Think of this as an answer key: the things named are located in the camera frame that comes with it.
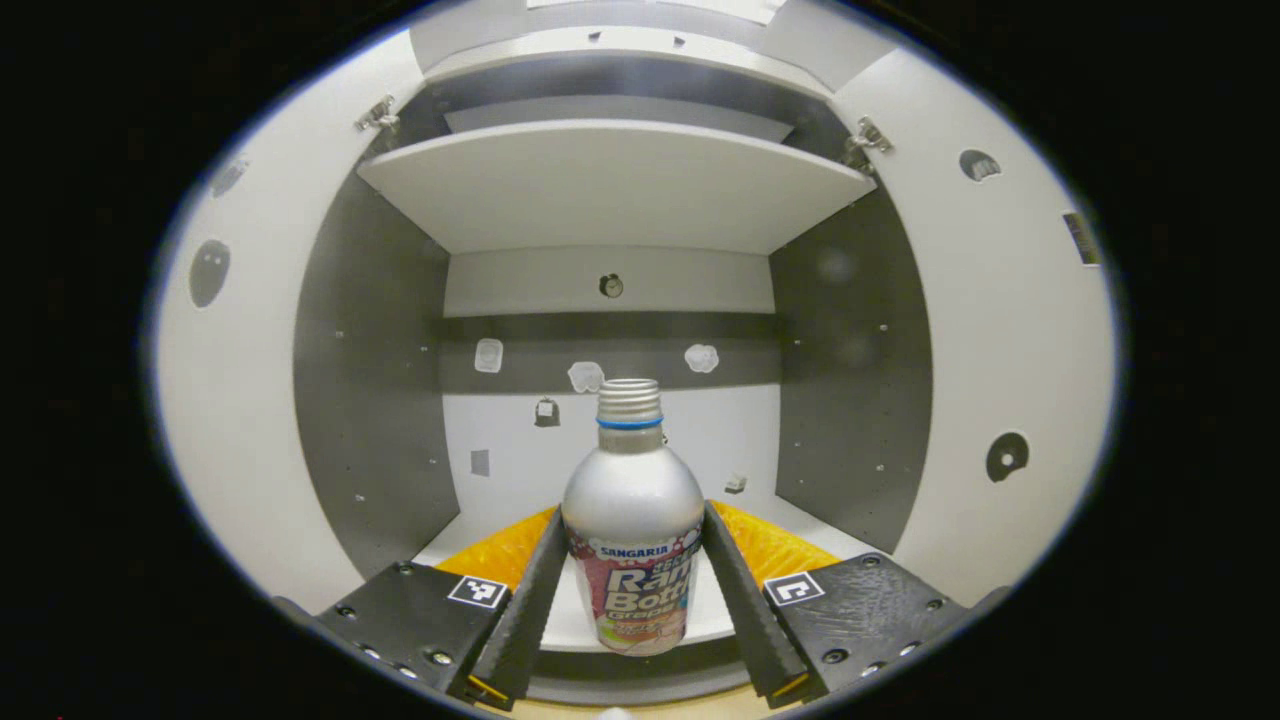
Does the white and grey cabinet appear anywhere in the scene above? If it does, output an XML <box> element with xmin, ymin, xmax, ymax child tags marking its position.
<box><xmin>293</xmin><ymin>50</ymin><xmax>936</xmax><ymax>706</ymax></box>

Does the white cabinet drawer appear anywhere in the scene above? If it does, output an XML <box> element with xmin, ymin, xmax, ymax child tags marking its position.
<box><xmin>410</xmin><ymin>0</ymin><xmax>896</xmax><ymax>96</ymax></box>

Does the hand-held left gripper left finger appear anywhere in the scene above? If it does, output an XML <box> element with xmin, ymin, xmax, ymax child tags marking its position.
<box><xmin>310</xmin><ymin>505</ymin><xmax>571</xmax><ymax>713</ymax></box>

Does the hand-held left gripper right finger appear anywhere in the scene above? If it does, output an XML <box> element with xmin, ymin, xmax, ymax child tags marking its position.
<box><xmin>700</xmin><ymin>498</ymin><xmax>986</xmax><ymax>711</ymax></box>

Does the white cabinet door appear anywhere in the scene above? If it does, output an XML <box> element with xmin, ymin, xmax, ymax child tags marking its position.
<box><xmin>830</xmin><ymin>48</ymin><xmax>1119</xmax><ymax>609</ymax></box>
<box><xmin>150</xmin><ymin>30</ymin><xmax>441</xmax><ymax>616</ymax></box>

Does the white cabinet shelf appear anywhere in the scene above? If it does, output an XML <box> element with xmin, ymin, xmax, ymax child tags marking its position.
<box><xmin>357</xmin><ymin>120</ymin><xmax>878</xmax><ymax>256</ymax></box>
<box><xmin>415</xmin><ymin>495</ymin><xmax>881</xmax><ymax>653</ymax></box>

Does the silver bottle with pink label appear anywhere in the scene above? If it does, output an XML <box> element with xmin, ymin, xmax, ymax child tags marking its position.
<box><xmin>560</xmin><ymin>378</ymin><xmax>706</xmax><ymax>658</ymax></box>

